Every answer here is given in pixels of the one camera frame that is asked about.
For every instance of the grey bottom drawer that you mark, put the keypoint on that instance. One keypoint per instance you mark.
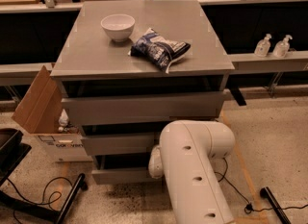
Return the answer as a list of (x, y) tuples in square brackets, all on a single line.
[(122, 169)]

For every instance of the grey drawer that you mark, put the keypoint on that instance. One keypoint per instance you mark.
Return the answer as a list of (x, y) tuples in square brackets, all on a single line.
[(119, 144), (122, 169), (143, 108)]

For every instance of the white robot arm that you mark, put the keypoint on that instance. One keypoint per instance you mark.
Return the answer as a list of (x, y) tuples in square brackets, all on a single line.
[(182, 157)]

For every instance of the grey top drawer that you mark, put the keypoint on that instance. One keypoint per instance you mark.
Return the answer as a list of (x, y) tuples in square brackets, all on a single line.
[(143, 108)]

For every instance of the grey drawer cabinet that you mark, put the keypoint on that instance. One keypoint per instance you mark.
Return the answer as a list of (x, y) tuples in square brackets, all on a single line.
[(87, 89)]

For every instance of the grey middle drawer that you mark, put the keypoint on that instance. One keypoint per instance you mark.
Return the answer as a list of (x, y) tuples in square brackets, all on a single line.
[(119, 144)]

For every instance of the open cardboard box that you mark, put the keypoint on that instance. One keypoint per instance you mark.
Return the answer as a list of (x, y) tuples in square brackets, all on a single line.
[(38, 114)]

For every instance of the blue white snack bag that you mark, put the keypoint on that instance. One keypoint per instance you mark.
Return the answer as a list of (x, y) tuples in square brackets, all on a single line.
[(163, 53)]

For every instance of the white ceramic bowl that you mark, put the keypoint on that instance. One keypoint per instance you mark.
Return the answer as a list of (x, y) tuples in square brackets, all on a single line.
[(118, 27)]

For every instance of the white bottle in box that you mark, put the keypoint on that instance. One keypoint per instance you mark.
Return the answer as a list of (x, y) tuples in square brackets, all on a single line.
[(63, 119)]

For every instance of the left clear pump bottle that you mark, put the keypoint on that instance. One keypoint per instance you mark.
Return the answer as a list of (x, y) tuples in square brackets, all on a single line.
[(263, 46)]

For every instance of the clear pump bottle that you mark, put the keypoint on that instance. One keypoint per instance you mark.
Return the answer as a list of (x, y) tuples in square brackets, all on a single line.
[(282, 47), (263, 46)]

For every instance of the right clear pump bottle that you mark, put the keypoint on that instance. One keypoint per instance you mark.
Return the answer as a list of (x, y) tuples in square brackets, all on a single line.
[(282, 47)]

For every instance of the black stand leg right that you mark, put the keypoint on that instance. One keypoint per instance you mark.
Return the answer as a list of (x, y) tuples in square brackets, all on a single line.
[(266, 193)]

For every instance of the black bin on cart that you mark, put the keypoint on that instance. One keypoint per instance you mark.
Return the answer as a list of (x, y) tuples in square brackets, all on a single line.
[(9, 141)]

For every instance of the grey metal rail shelf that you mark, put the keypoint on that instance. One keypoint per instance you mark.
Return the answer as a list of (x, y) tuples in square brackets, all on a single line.
[(263, 62)]

